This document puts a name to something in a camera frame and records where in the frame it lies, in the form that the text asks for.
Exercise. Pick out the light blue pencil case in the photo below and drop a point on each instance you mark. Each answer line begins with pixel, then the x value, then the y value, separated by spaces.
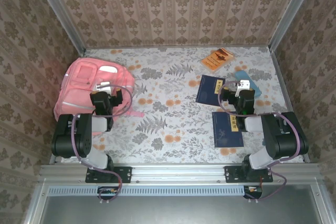
pixel 242 75

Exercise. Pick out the pink school backpack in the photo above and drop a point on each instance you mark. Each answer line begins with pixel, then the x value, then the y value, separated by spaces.
pixel 78 87

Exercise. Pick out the navy book with yellow label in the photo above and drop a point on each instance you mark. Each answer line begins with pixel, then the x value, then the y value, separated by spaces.
pixel 223 132
pixel 206 90

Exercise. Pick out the orange paperback book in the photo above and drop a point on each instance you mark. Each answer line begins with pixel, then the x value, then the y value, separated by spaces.
pixel 216 60

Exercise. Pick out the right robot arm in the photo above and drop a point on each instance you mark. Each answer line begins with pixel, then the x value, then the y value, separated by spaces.
pixel 283 140

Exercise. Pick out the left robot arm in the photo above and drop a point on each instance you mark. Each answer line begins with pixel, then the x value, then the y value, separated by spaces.
pixel 71 134

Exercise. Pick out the floral patterned table cover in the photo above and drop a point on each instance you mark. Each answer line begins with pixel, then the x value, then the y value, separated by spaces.
pixel 170 98

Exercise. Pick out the grey metal panel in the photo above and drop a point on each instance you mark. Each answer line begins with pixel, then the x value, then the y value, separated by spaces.
pixel 170 211

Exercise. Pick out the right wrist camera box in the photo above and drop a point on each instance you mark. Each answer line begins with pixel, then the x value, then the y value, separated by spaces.
pixel 226 95

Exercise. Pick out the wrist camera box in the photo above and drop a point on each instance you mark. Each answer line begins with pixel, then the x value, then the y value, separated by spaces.
pixel 117 98
pixel 226 95

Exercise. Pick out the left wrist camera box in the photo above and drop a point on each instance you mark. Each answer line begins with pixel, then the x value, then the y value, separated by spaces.
pixel 117 98

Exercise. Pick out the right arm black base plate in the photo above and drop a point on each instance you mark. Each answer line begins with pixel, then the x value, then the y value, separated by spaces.
pixel 231 174

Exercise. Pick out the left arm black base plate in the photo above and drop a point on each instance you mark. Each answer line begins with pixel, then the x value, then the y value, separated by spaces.
pixel 124 174

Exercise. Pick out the aluminium frame post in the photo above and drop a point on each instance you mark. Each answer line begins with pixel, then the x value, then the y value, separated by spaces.
pixel 60 16
pixel 291 11

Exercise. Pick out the aluminium mounting rail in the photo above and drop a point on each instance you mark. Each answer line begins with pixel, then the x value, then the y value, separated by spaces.
pixel 178 172

